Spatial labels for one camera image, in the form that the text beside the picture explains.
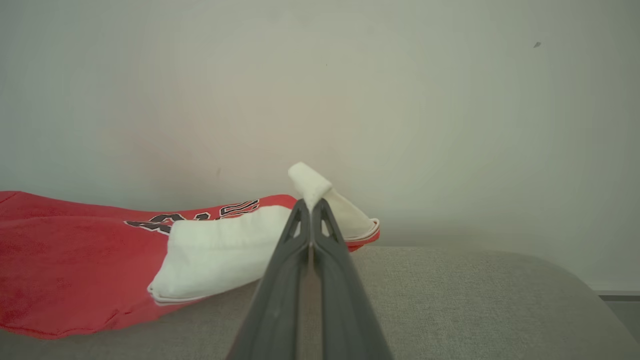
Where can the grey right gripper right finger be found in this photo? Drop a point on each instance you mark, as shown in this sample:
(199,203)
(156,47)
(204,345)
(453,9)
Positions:
(345,310)

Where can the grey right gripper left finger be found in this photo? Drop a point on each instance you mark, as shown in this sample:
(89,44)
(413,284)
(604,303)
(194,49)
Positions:
(275,310)

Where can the red jersey with black print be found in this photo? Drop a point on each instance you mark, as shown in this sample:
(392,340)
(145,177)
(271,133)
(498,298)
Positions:
(75,270)

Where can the grey fabric sofa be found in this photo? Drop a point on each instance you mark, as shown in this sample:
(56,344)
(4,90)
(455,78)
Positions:
(475,310)

